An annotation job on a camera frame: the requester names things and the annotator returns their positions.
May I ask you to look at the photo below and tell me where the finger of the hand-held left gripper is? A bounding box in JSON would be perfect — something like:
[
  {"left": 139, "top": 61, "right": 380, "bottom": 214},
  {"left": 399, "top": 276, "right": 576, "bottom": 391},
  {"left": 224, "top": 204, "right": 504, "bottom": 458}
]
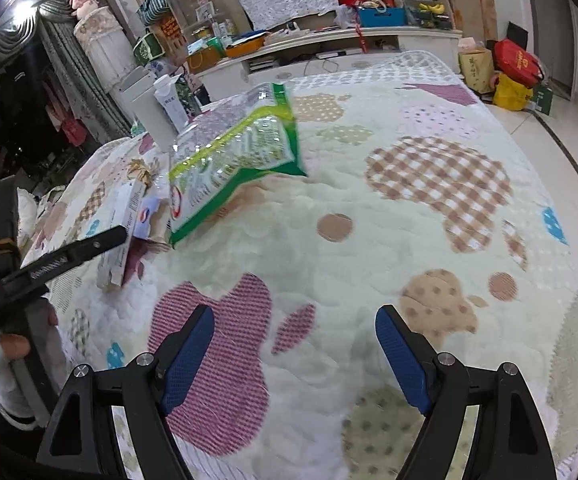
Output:
[{"left": 19, "top": 225, "right": 129, "bottom": 286}]

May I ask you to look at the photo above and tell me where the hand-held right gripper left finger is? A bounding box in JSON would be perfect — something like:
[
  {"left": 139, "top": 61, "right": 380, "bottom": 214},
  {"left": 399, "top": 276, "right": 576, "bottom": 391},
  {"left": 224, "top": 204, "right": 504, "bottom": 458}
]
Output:
[{"left": 36, "top": 304, "right": 216, "bottom": 480}]

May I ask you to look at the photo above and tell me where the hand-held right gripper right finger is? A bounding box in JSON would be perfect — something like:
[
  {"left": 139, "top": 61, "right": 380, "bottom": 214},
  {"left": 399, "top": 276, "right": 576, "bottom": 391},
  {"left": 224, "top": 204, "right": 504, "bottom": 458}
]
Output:
[{"left": 375, "top": 304, "right": 558, "bottom": 480}]

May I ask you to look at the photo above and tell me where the white cardboard box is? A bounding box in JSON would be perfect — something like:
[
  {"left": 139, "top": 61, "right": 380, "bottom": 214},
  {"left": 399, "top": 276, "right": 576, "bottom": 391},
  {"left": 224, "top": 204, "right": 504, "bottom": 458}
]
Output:
[{"left": 96, "top": 180, "right": 150, "bottom": 291}]

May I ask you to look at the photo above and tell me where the clear green plastic bag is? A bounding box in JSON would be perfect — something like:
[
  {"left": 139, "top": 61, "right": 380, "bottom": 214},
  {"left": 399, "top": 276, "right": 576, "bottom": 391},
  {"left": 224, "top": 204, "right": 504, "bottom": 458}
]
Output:
[{"left": 168, "top": 82, "right": 310, "bottom": 247}]

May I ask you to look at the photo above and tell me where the person's left hand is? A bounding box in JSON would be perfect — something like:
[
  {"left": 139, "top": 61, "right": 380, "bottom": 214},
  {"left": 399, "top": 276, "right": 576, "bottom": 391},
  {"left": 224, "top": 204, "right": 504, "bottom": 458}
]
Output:
[{"left": 0, "top": 305, "right": 60, "bottom": 360}]

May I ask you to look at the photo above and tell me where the crumpled white blue packet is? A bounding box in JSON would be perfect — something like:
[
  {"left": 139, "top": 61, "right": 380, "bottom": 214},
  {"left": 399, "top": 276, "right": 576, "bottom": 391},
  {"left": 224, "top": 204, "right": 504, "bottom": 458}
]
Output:
[{"left": 132, "top": 195, "right": 172, "bottom": 246}]

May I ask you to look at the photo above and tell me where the small box with gold bow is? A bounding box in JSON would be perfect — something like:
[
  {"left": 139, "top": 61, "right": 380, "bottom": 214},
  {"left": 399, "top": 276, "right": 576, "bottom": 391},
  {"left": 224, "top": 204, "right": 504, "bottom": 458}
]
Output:
[{"left": 128, "top": 159, "right": 155, "bottom": 186}]

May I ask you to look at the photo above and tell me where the pink garment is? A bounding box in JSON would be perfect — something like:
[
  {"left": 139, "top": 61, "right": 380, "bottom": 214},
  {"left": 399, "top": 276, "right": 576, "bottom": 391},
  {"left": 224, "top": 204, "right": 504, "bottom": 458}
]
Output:
[{"left": 62, "top": 110, "right": 87, "bottom": 146}]

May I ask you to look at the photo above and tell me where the white milk carton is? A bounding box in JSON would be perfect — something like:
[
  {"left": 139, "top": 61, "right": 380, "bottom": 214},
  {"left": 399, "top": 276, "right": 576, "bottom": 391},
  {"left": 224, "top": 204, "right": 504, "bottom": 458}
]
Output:
[{"left": 153, "top": 75, "right": 190, "bottom": 131}]

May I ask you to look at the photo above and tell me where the grey curtain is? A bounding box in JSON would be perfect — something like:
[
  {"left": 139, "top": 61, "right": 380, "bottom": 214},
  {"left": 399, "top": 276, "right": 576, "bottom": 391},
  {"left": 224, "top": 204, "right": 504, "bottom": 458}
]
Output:
[{"left": 36, "top": 0, "right": 135, "bottom": 146}]

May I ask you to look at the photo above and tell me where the printed quilted blanket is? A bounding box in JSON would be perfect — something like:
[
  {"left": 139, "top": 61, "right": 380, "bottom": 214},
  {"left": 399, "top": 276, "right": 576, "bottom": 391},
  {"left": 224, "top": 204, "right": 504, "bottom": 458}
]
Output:
[{"left": 19, "top": 50, "right": 578, "bottom": 480}]

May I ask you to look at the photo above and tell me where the floral covered column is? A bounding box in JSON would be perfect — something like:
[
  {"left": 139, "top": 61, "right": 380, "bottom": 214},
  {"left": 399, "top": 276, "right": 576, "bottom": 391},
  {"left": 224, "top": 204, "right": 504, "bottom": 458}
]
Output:
[{"left": 73, "top": 7, "right": 137, "bottom": 93}]

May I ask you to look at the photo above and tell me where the green tote bag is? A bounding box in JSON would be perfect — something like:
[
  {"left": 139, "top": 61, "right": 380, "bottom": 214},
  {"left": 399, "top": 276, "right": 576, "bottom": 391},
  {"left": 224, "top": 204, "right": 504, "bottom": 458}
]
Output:
[{"left": 134, "top": 30, "right": 167, "bottom": 66}]

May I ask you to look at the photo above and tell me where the brown paper bag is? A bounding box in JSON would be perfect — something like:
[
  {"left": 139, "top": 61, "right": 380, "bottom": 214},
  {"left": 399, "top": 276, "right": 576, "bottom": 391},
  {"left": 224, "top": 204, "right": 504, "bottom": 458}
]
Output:
[{"left": 185, "top": 45, "right": 227, "bottom": 73}]

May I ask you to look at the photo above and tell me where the striped tote bag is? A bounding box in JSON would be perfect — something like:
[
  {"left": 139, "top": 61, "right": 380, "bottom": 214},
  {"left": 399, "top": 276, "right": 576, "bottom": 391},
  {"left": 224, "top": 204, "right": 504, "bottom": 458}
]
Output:
[{"left": 136, "top": 0, "right": 170, "bottom": 26}]

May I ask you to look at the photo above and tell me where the orange tray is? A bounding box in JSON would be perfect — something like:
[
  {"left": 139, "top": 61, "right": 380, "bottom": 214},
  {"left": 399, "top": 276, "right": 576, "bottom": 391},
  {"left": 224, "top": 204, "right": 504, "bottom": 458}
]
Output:
[{"left": 224, "top": 35, "right": 270, "bottom": 58}]

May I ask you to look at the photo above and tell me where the yellow bag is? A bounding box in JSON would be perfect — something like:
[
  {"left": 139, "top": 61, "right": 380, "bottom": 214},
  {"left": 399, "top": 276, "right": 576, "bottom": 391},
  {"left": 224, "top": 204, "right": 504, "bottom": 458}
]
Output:
[{"left": 492, "top": 72, "right": 534, "bottom": 112}]

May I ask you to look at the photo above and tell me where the green paper bag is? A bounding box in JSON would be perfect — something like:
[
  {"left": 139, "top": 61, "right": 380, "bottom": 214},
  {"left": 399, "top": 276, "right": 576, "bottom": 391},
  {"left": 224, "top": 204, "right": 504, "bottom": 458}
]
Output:
[{"left": 533, "top": 84, "right": 554, "bottom": 116}]

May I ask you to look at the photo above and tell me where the yellowish cardboard box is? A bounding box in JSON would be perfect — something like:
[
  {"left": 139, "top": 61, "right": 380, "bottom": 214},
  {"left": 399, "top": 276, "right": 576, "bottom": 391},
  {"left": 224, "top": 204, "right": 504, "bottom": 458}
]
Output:
[{"left": 458, "top": 47, "right": 494, "bottom": 93}]

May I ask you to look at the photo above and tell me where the white low cabinet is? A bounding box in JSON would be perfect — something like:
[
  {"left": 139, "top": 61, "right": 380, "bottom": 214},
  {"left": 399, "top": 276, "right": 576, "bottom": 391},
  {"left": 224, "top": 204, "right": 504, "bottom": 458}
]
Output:
[{"left": 184, "top": 25, "right": 462, "bottom": 106}]

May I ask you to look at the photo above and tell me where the red bag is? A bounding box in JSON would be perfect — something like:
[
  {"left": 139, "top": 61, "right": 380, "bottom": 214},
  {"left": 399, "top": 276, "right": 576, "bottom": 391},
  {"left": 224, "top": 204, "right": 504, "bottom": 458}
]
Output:
[{"left": 493, "top": 38, "right": 544, "bottom": 86}]

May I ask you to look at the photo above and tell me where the red ribbon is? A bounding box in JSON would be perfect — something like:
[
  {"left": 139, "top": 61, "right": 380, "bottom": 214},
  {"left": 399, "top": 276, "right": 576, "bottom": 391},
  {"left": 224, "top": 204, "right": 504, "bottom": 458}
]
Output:
[{"left": 354, "top": 5, "right": 370, "bottom": 53}]

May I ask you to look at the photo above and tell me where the blue storage bin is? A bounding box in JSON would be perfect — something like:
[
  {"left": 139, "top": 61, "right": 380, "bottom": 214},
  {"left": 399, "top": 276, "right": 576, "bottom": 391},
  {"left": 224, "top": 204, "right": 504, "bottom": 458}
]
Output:
[{"left": 358, "top": 6, "right": 406, "bottom": 28}]

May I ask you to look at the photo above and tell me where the black board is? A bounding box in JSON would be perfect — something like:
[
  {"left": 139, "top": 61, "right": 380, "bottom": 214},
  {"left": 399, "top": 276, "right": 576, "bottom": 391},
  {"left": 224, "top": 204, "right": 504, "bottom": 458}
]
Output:
[{"left": 506, "top": 21, "right": 528, "bottom": 51}]

